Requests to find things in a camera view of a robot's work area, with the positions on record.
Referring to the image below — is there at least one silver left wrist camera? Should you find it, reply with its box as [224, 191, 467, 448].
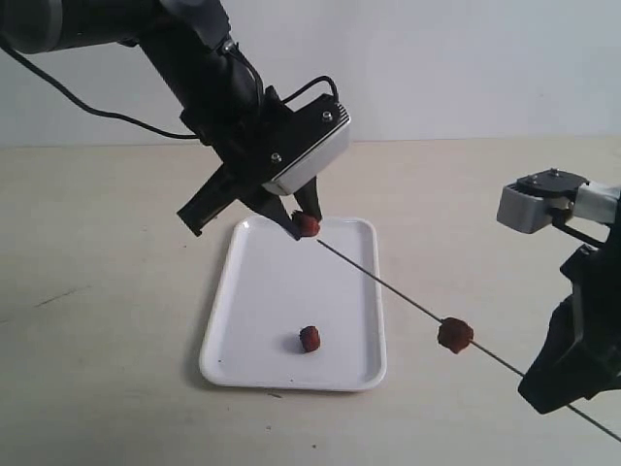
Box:
[262, 94, 351, 196]

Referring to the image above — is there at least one white rectangular plastic tray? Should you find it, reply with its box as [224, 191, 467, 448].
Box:
[198, 216, 387, 392]

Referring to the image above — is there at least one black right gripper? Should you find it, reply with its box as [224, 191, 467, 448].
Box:
[518, 246, 620, 415]

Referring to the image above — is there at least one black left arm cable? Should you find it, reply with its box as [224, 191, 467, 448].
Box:
[0, 38, 341, 142]

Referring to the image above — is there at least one thin metal skewer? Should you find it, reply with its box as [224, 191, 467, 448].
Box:
[316, 239, 620, 443]

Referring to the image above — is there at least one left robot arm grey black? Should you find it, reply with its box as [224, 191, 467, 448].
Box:
[1, 1, 340, 239]

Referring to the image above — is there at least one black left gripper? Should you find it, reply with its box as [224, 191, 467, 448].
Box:
[178, 86, 322, 241]

